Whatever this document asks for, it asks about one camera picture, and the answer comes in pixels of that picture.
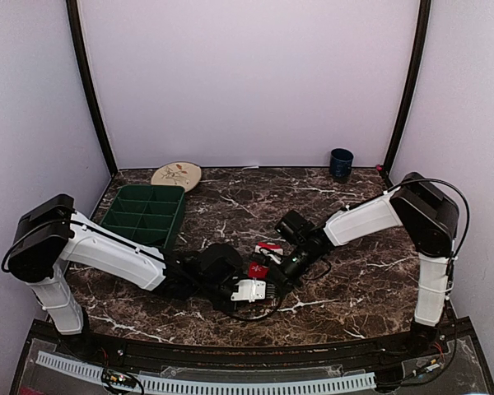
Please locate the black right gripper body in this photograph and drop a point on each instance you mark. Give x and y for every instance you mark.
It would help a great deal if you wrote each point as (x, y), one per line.
(291, 272)

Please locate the left black frame post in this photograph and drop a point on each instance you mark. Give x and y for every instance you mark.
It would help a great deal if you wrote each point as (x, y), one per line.
(79, 46)

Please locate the green plastic divider tray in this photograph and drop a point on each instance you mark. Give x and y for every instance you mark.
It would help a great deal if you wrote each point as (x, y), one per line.
(147, 214)

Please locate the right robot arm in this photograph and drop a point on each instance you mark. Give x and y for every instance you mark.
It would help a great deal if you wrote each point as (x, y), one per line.
(417, 204)

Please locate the beige decorated plate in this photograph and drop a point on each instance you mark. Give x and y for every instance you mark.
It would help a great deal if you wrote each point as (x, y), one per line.
(183, 174)

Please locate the black frame post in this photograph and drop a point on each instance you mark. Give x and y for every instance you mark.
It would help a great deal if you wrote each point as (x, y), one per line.
(423, 17)
(79, 46)

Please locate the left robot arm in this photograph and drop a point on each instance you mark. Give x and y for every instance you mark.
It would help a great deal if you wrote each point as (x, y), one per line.
(55, 232)

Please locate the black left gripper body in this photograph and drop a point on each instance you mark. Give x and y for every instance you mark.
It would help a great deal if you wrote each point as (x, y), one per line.
(208, 290)

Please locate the dark blue mug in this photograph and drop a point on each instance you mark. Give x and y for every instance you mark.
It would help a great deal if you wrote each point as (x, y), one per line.
(340, 166)

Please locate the right black frame post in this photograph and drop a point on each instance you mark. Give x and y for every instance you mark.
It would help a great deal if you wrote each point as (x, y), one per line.
(423, 17)

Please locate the white slotted cable duct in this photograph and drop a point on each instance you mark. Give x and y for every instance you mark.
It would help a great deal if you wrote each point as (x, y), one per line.
(149, 384)

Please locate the red Santa Christmas sock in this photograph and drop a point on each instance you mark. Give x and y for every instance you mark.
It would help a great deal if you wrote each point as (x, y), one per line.
(264, 255)

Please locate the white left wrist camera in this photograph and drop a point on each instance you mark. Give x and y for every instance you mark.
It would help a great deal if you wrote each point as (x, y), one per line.
(249, 290)

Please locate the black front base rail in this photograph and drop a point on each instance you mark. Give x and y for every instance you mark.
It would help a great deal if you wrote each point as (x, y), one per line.
(292, 336)

